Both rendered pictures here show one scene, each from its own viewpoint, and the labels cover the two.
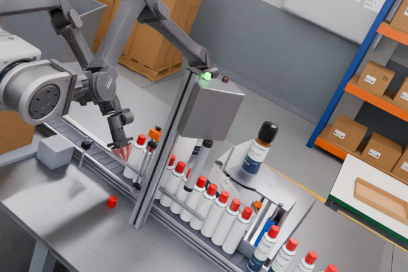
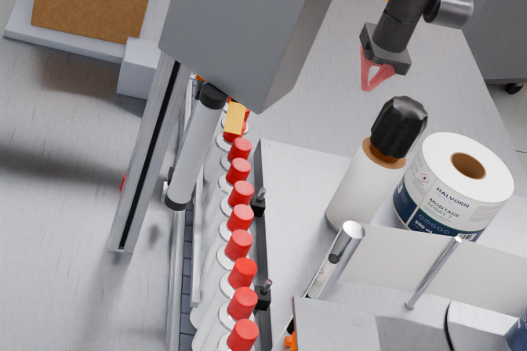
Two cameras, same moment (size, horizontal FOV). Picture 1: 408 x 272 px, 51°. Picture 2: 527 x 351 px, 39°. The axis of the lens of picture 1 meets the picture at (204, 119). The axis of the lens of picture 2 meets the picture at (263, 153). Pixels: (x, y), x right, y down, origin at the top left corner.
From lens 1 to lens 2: 1.11 m
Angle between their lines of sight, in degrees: 45
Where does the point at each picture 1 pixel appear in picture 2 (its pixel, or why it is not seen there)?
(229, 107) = (266, 10)
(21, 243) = not seen: hidden behind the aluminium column
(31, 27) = not seen: outside the picture
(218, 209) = (217, 295)
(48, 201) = (43, 120)
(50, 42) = not seen: hidden behind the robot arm
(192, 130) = (179, 41)
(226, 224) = (208, 340)
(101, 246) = (14, 221)
